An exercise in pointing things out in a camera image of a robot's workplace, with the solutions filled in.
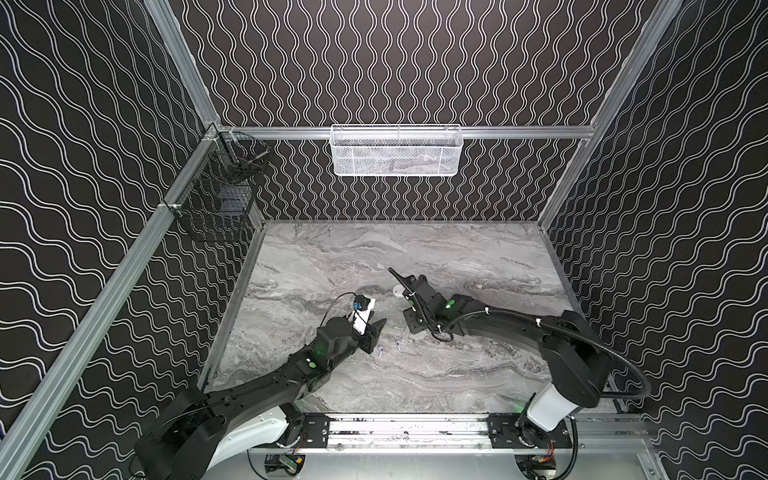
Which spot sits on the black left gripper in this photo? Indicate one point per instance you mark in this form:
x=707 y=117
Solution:
x=365 y=339

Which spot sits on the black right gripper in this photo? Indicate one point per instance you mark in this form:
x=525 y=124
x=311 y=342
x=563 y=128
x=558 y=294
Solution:
x=420 y=305

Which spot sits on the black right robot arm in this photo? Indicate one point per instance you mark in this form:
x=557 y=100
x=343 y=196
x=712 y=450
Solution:
x=583 y=369

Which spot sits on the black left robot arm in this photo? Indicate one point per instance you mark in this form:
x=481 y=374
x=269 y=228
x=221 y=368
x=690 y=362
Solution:
x=182 y=441

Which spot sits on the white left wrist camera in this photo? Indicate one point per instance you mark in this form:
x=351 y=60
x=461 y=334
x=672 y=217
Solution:
x=363 y=308

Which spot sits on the white wire mesh basket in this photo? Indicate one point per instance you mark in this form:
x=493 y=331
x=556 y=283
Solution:
x=389 y=150

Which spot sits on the black wire basket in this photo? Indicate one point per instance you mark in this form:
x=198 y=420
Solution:
x=216 y=207

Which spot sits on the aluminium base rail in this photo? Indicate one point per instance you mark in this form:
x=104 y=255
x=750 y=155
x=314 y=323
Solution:
x=276 y=431

